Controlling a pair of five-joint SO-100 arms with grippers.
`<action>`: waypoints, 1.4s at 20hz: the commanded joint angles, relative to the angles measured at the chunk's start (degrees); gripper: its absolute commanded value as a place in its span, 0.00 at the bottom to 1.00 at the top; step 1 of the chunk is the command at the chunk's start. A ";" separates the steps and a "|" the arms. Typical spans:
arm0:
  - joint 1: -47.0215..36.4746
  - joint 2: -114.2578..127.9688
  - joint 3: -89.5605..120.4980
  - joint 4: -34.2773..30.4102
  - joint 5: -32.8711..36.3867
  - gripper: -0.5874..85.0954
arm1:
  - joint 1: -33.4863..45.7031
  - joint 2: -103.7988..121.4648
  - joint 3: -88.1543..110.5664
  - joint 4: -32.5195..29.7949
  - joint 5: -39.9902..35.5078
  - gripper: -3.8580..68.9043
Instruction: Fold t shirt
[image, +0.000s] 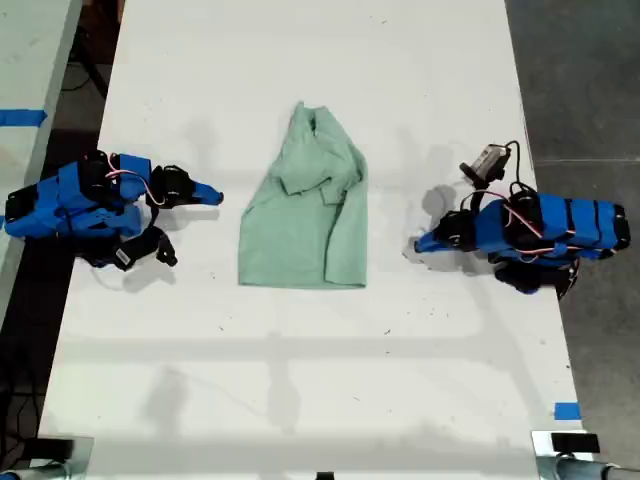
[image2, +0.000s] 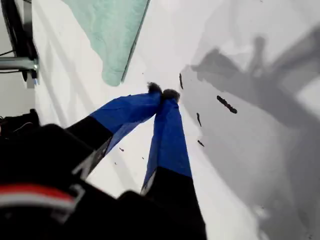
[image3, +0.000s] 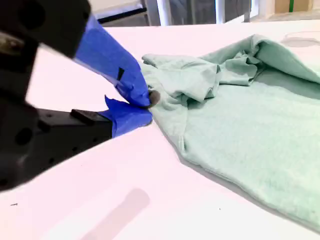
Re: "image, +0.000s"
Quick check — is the black camera cable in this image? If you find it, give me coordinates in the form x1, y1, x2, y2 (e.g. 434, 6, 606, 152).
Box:
502, 140, 537, 195

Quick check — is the white side table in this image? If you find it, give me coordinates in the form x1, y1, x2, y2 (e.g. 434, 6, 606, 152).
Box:
0, 0, 84, 321

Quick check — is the black floor cable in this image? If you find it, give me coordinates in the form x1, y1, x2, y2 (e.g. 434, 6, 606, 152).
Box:
0, 387, 44, 469
60, 29, 110, 99

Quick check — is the red and white arm wire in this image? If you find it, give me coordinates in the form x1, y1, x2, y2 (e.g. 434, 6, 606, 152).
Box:
502, 199, 574, 263
105, 155, 167, 207

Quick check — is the small black box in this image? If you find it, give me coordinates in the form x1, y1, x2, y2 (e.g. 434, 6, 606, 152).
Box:
550, 432, 602, 455
21, 436, 77, 459

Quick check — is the black camera box with label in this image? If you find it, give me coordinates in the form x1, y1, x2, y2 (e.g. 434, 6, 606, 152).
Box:
111, 226, 179, 273

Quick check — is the pale green T-shirt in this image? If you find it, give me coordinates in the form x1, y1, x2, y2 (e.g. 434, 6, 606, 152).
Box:
237, 100, 370, 291

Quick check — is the long blue tape strip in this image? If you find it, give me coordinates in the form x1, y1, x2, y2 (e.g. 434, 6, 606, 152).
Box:
0, 108, 48, 127

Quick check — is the grey and black camera box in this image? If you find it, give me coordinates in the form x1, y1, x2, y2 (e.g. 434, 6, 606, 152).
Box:
459, 143, 512, 182

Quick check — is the metal corner plate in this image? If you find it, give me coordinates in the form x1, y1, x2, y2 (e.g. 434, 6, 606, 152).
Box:
530, 429, 602, 480
28, 435, 97, 480

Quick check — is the short blue tape strip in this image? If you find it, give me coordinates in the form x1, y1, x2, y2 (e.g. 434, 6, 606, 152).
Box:
553, 400, 583, 422

